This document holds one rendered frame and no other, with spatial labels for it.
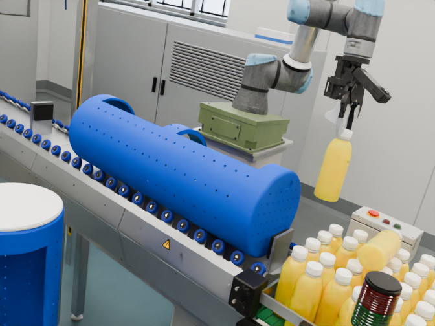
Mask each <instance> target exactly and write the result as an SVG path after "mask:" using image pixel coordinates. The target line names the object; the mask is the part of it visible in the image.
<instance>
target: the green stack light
mask: <svg viewBox="0 0 435 326"><path fill-rule="evenodd" d="M393 315H394V313H393V314H390V315H380V314H376V313H374V312H371V311H369V310H368V309H366V308H365V307H363V306H362V304H361V303H360V301H359V298H357V301H356V304H355V307H354V310H353V314H352V315H351V324H352V325H353V326H389V325H390V322H391V320H392V316H393Z"/></svg>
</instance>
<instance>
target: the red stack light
mask: <svg viewBox="0 0 435 326"><path fill-rule="evenodd" d="M400 295H401V293H400V294H398V295H395V296H389V295H385V294H382V293H380V292H377V291H375V290H374V289H372V288H371V287H370V286H369V285H368V284H367V282H366V281H365V278H364V281H363V283H362V287H361V290H360V292H359V296H358V298H359V301H360V303H361V304H362V306H363V307H365V308H366V309H368V310H369V311H371V312H374V313H376V314H380V315H390V314H393V313H394V311H395V309H396V306H397V303H398V301H399V298H400Z"/></svg>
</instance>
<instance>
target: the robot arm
mask: <svg viewBox="0 0 435 326"><path fill-rule="evenodd" d="M335 1H337V0H290V1H289V4H288V7H287V14H286V16H287V20H288V21H290V22H294V23H296V24H298V25H299V27H298V30H297V32H296V36H295V38H294V41H293V44H292V46H291V50H290V51H289V53H288V54H286V55H285V56H284V58H283V60H282V61H281V60H277V56H275V55H269V54H249V55H248V56H247V61H246V63H245V68H244V71H243V77H242V80H241V85H240V89H239V91H238V93H237V95H236V96H235V98H234V99H233V101H232V107H233V108H235V109H238V110H240V111H244V112H247V113H252V114H261V115H267V113H268V109H269V108H268V97H267V95H268V92H269V88H271V89H276V90H280V91H285V92H290V93H296V94H302V93H303V92H305V91H306V89H307V88H308V87H309V84H310V83H311V79H312V77H313V69H312V68H311V62H310V59H311V56H312V53H313V51H314V49H315V46H316V44H317V41H318V38H319V36H320V33H321V31H322V30H327V31H330V32H336V33H338V34H340V35H342V36H347V37H346V42H345V46H344V50H343V53H344V54H345V55H343V56H337V55H336V58H335V60H336V61H338V62H337V67H336V70H335V75H334V76H331V77H328V78H327V82H326V87H325V90H324V95H323V96H326V97H329V98H331V99H334V100H338V99H339V100H341V101H340V102H338V103H337V104H336V106H335V109H334V110H332V111H328V112H326V114H325V118H326V120H328V121H330V122H331V123H333V124H335V125H336V137H339V136H340V135H341V134H342V133H343V132H344V127H345V125H346V129H349V130H351V131H352V129H353V127H354V125H355V123H356V121H357V119H358V117H359V113H360V112H361V108H362V105H363V97H364V90H365V89H366V90H367V91H368V92H369V93H370V94H371V95H372V98H373V99H374V100H375V101H376V102H378V103H384V104H386V103H387V102H388V101H389V100H390V99H391V98H392V97H391V96H390V93H389V92H388V91H387V90H386V89H385V88H383V87H381V86H380V85H379V84H378V83H377V82H376V81H375V80H374V79H373V77H372V76H371V75H370V74H369V73H368V72H367V71H366V70H365V69H362V68H361V65H362V64H365V65H369V64H370V60H369V58H372V55H373V52H374V47H375V42H376V39H377V35H378V31H379V27H380V24H381V20H382V17H383V15H384V8H385V0H356V1H355V4H354V5H353V7H350V6H345V5H340V4H337V3H334V2H335ZM328 82H329V85H328ZM327 86H328V90H327V92H326V89H327Z"/></svg>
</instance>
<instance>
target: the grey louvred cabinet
mask: <svg viewBox="0 0 435 326"><path fill-rule="evenodd" d="M81 9H82V0H79V2H78V3H77V15H76V35H75V46H74V67H73V79H72V100H71V120H72V118H73V116H74V112H75V101H76V81H77V70H78V51H79V40H80V20H81ZM290 50H291V46H286V45H281V44H277V43H271V42H268V41H262V40H259V39H255V35H254V34H248V33H245V32H240V31H237V30H231V29H227V28H222V27H217V26H214V25H208V24H205V23H200V22H196V21H191V20H187V19H182V18H179V17H173V16H168V15H164V14H160V13H156V12H150V11H147V10H142V9H139V8H133V7H130V6H124V5H116V4H111V3H101V2H98V16H97V26H96V42H95V58H94V68H93V84H92V93H91V97H94V96H96V95H100V94H108V95H111V96H114V97H116V98H119V99H121V100H124V101H125V102H127V103H128V104H129V105H130V106H131V108H132V109H133V112H134V113H135V116H138V117H139V118H142V119H144V120H146V121H149V122H151V123H153V124H155V125H158V126H160V127H165V126H167V125H170V124H181V125H184V126H186V127H189V128H190V129H193V128H197V127H202V123H199V122H198V119H199V112H200V102H232V101H233V99H234V98H235V96H236V95H237V93H238V91H239V89H240V85H241V80H242V77H243V71H244V68H245V63H246V61H247V56H248V55H249V54H269V55H275V56H277V60H281V61H282V60H283V58H284V56H285V55H286V54H288V53H289V51H290ZM327 53H328V52H327V51H325V50H320V49H314V51H313V53H312V56H311V59H310V62H311V68H312V69H313V77H312V79H311V83H310V84H309V87H308V88H307V89H306V91H305V92H303V93H302V94H296V93H290V92H285V91H280V90H276V89H271V88H269V92H268V95H267V97H268V108H269V109H268V113H272V114H275V115H278V116H284V118H288V119H290V122H289V124H288V126H287V132H286V133H285V134H283V135H282V137H283V138H286V139H288V140H292V141H293V145H292V146H289V149H288V150H287V151H283V152H282V157H281V161H280V166H282V167H284V168H287V169H290V170H291V171H294V172H295V173H296V174H297V172H298V167H299V164H300V159H301V156H302V152H303V148H304V144H305V141H306V136H307V131H308V128H309V123H310V120H311V115H312V112H313V108H314V104H315V100H316V97H317V92H318V87H319V84H320V79H321V76H322V71H323V68H324V64H325V60H326V56H327ZM70 123H71V121H70Z"/></svg>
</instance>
